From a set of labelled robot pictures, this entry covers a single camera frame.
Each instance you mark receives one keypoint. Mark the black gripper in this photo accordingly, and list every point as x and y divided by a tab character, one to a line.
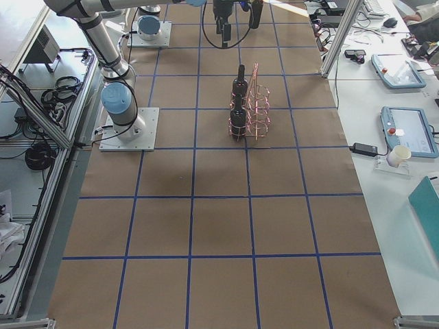
221	9

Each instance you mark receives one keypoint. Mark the dark wine bottle carried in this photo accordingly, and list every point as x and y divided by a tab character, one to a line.
256	8

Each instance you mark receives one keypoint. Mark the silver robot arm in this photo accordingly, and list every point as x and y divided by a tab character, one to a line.
149	25
88	16

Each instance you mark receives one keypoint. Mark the dark wine bottle back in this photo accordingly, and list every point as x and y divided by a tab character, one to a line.
240	84

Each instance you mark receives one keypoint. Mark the dark wine bottle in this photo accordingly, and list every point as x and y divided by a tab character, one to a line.
240	84
238	118

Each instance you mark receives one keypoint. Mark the dark wine bottle front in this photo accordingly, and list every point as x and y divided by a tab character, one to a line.
238	118

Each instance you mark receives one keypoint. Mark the black computer mouse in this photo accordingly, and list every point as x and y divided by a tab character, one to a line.
390	23

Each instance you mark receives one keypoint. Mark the teach pendant far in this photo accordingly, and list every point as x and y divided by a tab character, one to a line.
396	71

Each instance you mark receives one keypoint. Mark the teach pendant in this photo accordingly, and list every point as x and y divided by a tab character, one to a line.
396	71
408	127

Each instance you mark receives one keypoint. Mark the grey control box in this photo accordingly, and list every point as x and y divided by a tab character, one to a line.
45	50

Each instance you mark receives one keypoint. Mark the black power adapter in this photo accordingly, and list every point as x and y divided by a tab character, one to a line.
364	149

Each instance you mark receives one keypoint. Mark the brown paper table mat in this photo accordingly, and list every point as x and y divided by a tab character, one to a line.
210	232

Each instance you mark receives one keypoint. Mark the teach pendant near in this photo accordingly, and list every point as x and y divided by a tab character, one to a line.
408	127

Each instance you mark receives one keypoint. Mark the white paper cup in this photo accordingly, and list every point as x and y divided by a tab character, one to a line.
398	155

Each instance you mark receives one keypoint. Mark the copper wire wine basket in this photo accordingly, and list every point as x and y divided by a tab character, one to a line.
256	105

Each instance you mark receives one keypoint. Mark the aluminium frame post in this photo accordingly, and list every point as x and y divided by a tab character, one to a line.
347	21

